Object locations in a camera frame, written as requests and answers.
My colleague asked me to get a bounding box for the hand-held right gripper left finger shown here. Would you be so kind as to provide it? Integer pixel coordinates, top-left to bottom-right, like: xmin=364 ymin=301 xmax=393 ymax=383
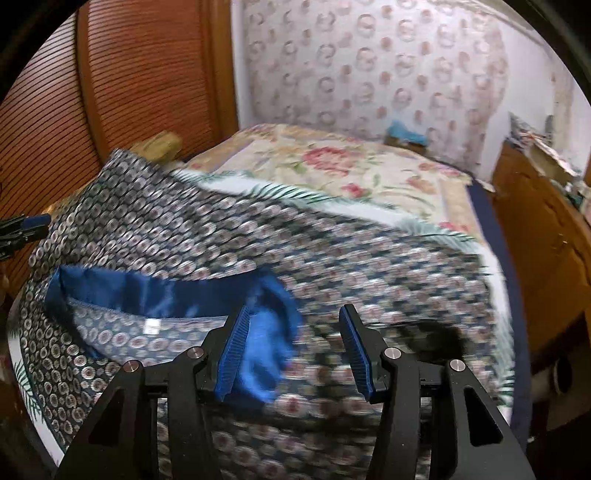
xmin=55 ymin=305 xmax=252 ymax=480

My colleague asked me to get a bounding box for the light blue cloth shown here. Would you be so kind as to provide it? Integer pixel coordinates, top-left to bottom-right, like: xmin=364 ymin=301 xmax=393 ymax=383
xmin=388 ymin=120 xmax=428 ymax=144

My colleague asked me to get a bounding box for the open cardboard box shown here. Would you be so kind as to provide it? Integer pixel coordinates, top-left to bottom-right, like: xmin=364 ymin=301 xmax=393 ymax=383
xmin=531 ymin=138 xmax=580 ymax=178

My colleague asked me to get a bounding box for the floral fabric bag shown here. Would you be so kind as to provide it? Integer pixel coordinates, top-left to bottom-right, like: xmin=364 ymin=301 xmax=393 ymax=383
xmin=510 ymin=113 xmax=550 ymax=144

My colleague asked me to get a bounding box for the navy circle-print pajama top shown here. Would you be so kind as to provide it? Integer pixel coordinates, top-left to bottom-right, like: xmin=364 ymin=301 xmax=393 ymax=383
xmin=18 ymin=148 xmax=513 ymax=480

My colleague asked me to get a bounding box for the small cardboard box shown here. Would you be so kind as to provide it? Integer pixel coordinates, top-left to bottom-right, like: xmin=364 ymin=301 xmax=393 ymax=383
xmin=385 ymin=134 xmax=428 ymax=155

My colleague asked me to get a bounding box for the floral blanket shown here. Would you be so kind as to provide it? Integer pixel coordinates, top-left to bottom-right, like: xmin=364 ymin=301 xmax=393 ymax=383
xmin=185 ymin=124 xmax=476 ymax=232

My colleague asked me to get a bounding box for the green leaf print sheet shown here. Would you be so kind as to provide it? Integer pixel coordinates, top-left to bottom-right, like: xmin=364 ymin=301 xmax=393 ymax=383
xmin=7 ymin=168 xmax=518 ymax=462

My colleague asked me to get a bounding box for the white waste bin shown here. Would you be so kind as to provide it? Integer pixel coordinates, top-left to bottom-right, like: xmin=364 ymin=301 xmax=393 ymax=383
xmin=531 ymin=355 xmax=578 ymax=398

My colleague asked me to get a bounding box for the wooden louvered wardrobe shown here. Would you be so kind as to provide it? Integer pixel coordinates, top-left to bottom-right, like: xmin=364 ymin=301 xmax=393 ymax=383
xmin=0 ymin=0 xmax=241 ymax=296

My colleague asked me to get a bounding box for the wooden sideboard cabinet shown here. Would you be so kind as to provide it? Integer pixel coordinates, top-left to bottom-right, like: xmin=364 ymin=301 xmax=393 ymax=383
xmin=489 ymin=138 xmax=591 ymax=416

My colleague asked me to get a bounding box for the sheer circle-print curtain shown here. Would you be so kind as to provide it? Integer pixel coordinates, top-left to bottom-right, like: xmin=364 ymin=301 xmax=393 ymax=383
xmin=242 ymin=0 xmax=511 ymax=181

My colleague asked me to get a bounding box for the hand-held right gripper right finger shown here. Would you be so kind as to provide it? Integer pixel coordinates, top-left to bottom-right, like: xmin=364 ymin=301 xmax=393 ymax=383
xmin=338 ymin=304 xmax=539 ymax=480

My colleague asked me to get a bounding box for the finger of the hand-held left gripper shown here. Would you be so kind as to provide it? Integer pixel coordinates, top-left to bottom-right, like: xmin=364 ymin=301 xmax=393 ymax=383
xmin=0 ymin=228 xmax=47 ymax=260
xmin=0 ymin=215 xmax=51 ymax=236

